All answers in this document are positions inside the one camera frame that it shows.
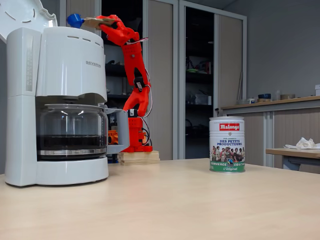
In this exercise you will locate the red robot arm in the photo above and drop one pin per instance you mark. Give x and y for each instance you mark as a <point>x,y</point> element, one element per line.
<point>132,60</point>

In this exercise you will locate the white drip coffee maker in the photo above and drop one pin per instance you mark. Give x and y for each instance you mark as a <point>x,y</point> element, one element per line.
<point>67,70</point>

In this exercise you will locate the Malongo coffee can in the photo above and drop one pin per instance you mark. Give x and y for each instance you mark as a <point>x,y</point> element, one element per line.
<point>227,145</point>

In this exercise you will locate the tall grey shutter cabinet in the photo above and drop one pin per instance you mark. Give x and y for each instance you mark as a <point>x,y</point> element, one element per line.
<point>230,62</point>
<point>162,75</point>

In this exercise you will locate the pale grey storage box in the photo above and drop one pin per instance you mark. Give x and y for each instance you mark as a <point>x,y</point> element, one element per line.
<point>203,100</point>

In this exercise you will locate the orange plastic clamp part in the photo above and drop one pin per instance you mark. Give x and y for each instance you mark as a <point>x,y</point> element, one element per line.
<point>113,137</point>

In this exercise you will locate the wooden base block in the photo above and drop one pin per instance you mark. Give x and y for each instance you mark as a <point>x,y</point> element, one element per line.
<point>140,158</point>

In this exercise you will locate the small white cup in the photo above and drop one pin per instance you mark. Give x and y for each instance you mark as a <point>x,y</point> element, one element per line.
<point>251,100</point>

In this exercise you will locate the dark blue bowl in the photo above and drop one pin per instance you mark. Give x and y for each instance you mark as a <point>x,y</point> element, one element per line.
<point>264,96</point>

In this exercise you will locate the low grey sideboard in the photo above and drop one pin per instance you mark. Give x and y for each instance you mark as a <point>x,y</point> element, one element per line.
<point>295,125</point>

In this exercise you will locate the white box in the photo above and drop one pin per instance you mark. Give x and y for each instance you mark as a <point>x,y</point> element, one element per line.
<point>317,90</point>

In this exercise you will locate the wooden side table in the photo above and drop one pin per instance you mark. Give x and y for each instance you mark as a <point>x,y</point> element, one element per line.
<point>292,153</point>

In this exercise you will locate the crumpled white cloth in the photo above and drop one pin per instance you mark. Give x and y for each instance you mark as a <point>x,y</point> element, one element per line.
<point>303,143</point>

